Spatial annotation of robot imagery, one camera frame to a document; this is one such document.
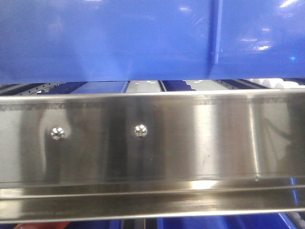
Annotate large blue plastic bin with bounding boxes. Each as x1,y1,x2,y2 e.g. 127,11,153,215
0,0,305,83

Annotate roller track shelf bed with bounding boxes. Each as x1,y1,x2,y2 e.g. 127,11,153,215
0,78,305,96

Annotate right round-head rail screw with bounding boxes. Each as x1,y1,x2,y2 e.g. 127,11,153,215
134,124,148,137

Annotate round-head rail screw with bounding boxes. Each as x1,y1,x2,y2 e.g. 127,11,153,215
50,127,65,140
134,124,148,137

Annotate stainless steel shelf rail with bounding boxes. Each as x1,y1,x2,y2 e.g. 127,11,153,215
0,89,305,223

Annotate left round-head rail screw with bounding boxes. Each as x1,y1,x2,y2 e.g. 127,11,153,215
50,127,65,140

